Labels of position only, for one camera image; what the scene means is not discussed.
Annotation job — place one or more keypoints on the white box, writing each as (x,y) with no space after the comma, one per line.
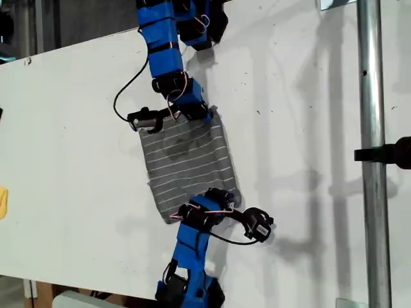
(80,301)

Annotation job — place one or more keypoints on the black clamp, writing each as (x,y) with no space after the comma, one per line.
(385,154)

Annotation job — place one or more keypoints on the steel post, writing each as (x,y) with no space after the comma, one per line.
(372,96)

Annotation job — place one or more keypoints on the bluish metal bracket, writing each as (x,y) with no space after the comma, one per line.
(330,4)

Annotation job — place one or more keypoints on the yellow object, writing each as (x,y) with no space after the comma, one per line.
(3,202)

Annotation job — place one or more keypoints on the grey white-striped towel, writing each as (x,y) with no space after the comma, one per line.
(192,167)

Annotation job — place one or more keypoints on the brown wooden board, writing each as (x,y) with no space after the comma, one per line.
(43,293)

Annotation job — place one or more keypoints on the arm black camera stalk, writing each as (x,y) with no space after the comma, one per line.
(163,113)
(237,214)

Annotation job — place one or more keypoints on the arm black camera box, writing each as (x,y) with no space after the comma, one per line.
(258,226)
(141,121)

